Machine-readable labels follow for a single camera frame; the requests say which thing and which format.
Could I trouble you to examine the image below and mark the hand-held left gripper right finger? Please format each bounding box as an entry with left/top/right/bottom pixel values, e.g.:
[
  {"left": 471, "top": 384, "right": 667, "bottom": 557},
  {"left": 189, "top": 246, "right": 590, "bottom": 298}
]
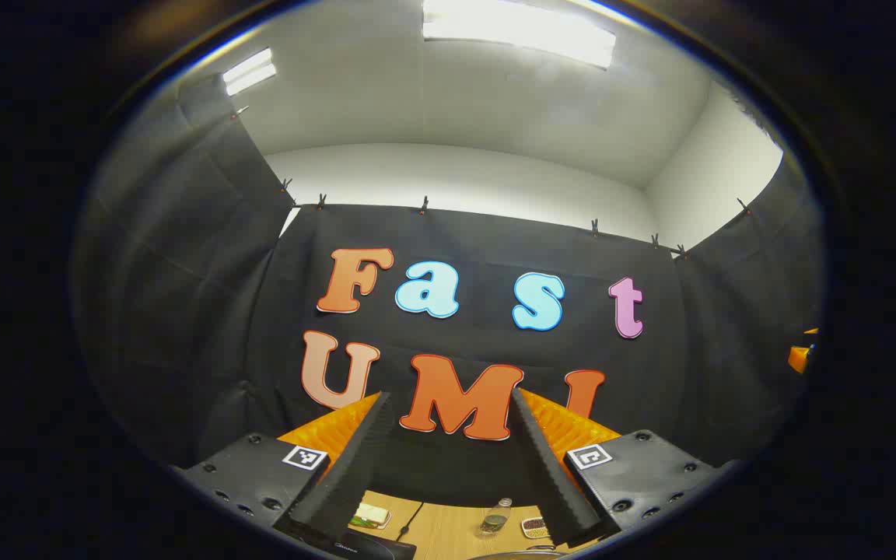
[{"left": 510, "top": 387, "right": 737, "bottom": 546}]

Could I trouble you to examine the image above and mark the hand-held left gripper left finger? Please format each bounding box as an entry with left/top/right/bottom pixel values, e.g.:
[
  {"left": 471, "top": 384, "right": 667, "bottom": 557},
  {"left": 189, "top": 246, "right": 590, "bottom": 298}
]
[{"left": 172, "top": 391, "right": 395, "bottom": 550}]

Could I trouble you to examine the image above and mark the black induction cooktop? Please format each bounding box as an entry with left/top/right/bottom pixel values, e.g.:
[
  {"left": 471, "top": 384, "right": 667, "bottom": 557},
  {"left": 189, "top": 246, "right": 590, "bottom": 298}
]
[{"left": 304, "top": 529, "right": 418, "bottom": 560}]

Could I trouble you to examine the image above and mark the white plate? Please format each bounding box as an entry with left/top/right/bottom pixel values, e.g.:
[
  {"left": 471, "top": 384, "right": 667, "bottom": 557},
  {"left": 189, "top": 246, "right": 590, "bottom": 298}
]
[{"left": 349, "top": 503, "right": 393, "bottom": 531}]

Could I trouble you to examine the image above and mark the clear plastic water bottle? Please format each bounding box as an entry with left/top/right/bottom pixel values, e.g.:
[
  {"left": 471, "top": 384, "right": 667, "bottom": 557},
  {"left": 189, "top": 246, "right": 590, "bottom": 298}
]
[{"left": 479, "top": 498, "right": 513, "bottom": 539}]

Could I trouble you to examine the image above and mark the row of small cloth clips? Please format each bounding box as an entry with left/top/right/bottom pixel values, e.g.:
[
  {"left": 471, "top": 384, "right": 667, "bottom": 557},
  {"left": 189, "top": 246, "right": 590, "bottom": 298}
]
[{"left": 230, "top": 105, "right": 752, "bottom": 259}]

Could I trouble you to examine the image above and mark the small ceiling light panel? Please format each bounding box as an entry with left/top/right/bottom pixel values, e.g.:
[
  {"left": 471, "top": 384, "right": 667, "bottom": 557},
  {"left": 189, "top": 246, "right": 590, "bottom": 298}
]
[{"left": 221, "top": 47, "right": 278, "bottom": 97}]

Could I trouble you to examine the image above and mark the large ceiling light panel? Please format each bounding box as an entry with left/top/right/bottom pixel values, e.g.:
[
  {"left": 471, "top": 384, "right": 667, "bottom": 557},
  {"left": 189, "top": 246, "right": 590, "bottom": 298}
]
[{"left": 421, "top": 0, "right": 618, "bottom": 71}]

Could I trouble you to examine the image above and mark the black power cable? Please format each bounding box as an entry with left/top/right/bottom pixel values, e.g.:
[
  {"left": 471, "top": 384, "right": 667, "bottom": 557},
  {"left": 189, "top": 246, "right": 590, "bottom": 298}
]
[{"left": 397, "top": 502, "right": 425, "bottom": 542}]

